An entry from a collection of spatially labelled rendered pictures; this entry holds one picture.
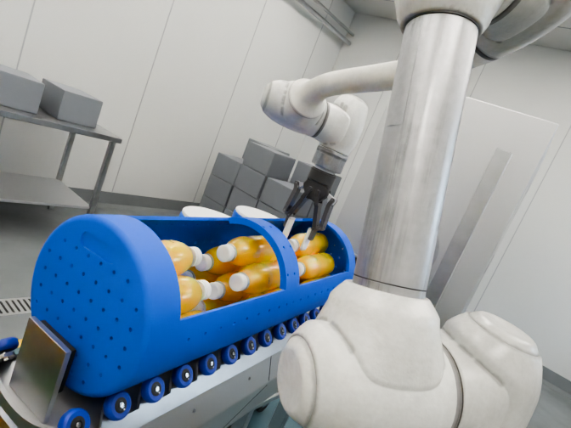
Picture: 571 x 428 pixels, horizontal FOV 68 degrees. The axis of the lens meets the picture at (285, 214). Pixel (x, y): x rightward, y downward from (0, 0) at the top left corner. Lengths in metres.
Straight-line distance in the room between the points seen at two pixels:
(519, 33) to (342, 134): 0.50
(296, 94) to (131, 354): 0.69
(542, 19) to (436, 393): 0.56
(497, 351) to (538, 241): 4.88
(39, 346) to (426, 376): 0.55
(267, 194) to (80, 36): 2.19
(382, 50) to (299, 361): 6.17
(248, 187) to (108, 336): 3.96
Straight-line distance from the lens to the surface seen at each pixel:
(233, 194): 4.73
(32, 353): 0.78
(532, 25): 0.80
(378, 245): 0.57
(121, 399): 0.78
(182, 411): 0.93
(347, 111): 1.16
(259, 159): 4.55
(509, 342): 0.69
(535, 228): 5.54
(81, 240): 0.74
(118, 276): 0.68
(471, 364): 0.66
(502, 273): 5.58
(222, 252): 0.96
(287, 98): 1.08
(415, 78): 0.62
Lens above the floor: 1.46
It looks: 11 degrees down
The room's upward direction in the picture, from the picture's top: 22 degrees clockwise
